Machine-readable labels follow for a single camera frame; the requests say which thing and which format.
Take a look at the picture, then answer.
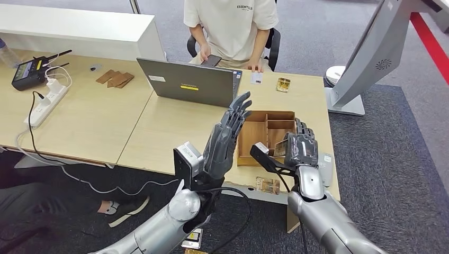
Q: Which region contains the person's left hand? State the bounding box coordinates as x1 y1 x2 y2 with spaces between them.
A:
246 58 264 74

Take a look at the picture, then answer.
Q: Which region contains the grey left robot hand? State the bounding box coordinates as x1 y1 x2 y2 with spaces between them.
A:
202 91 253 181

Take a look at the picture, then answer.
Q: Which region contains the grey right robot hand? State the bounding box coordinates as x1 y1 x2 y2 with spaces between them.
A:
283 117 319 169

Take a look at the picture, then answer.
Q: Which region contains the person's right hand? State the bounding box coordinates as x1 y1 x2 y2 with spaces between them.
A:
199 42 212 62

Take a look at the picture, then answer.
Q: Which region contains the black phone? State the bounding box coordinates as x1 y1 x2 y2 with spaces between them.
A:
200 54 223 68

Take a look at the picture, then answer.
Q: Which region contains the gold room key card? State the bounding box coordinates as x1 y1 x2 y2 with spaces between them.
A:
273 139 289 158

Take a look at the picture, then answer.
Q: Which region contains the grey card reader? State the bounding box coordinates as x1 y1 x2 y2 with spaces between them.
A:
317 152 334 188

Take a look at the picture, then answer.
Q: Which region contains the person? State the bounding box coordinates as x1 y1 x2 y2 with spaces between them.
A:
183 0 280 73

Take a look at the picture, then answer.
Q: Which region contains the gold patterned card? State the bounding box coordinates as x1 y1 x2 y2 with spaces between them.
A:
275 77 291 94

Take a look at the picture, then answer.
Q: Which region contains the gold card marker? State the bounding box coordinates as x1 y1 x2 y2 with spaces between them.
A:
255 176 281 196

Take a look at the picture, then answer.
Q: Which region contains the white and black card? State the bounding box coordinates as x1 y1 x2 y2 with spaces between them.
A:
181 228 204 250

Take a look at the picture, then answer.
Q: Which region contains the person's leg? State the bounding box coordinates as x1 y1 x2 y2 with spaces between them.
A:
0 182 106 229

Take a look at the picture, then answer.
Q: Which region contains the black office chair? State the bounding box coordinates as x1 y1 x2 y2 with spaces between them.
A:
186 28 281 72

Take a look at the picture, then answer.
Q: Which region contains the wooden organizer box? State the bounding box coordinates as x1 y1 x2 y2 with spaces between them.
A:
237 111 297 168

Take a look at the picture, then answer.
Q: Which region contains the grey laptop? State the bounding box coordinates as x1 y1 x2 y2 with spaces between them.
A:
136 58 243 108

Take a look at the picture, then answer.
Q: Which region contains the wooden desk leg panel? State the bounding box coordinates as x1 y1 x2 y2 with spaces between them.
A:
286 205 301 234

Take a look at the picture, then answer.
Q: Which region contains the white round device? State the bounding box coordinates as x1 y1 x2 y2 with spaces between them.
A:
324 66 346 88

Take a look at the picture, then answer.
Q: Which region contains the brown wooden piece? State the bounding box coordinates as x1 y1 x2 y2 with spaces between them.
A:
116 72 135 89
106 71 130 88
96 69 118 85

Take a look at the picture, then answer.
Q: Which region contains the black shoe white sole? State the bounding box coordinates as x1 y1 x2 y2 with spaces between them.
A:
97 196 151 229

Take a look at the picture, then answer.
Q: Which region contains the grey kiosk screen stand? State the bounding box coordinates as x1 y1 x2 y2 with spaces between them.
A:
324 0 443 117

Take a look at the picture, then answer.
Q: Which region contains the white counter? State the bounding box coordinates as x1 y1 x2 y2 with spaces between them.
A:
0 4 167 63

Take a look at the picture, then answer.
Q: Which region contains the white charger plug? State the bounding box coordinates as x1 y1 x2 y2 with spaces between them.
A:
47 78 62 95

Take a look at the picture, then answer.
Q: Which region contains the white power strip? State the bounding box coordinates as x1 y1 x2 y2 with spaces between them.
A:
24 83 69 129

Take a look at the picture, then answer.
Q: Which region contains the black handheld device with antennas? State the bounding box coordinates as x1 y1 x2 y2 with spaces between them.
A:
11 49 73 92

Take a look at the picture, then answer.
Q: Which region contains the clear plastic bottle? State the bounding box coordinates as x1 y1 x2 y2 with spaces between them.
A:
0 37 22 69

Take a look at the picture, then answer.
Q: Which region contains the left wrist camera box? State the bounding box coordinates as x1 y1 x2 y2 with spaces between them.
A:
173 141 205 190

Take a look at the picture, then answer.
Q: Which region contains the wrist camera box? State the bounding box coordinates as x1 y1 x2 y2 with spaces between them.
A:
173 141 205 190
249 142 297 176

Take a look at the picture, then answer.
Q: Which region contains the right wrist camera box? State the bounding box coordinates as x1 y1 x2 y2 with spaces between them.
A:
249 142 297 176

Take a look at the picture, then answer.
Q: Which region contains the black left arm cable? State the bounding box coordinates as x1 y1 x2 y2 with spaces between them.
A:
201 186 253 254

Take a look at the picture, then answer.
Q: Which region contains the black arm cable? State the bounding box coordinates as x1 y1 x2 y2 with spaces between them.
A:
201 186 253 254
277 171 309 254

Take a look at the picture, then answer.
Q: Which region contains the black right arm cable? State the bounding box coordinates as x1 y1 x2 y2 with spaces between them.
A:
277 171 309 254

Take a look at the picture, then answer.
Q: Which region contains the white charging cable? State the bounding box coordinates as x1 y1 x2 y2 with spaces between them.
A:
44 66 74 88

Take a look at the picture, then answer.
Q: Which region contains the black power cable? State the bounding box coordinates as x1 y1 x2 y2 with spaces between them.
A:
28 91 67 166

